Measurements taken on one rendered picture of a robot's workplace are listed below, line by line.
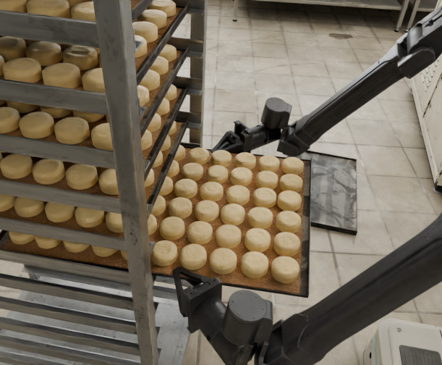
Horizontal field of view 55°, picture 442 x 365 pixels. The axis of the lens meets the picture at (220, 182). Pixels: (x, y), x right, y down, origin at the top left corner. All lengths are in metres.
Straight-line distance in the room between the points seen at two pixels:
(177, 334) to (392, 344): 0.71
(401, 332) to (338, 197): 0.96
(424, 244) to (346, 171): 1.98
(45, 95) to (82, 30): 0.11
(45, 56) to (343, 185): 1.98
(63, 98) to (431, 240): 0.49
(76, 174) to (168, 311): 0.98
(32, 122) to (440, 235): 0.59
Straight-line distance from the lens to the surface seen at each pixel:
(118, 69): 0.51
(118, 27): 0.49
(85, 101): 0.59
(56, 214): 0.81
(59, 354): 1.18
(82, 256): 0.86
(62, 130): 0.68
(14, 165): 0.79
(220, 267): 0.78
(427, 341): 1.63
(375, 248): 2.19
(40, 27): 0.56
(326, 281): 1.98
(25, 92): 0.62
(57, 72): 0.64
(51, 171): 0.76
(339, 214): 2.27
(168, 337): 1.58
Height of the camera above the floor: 1.52
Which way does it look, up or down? 41 degrees down
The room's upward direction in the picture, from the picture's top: 4 degrees clockwise
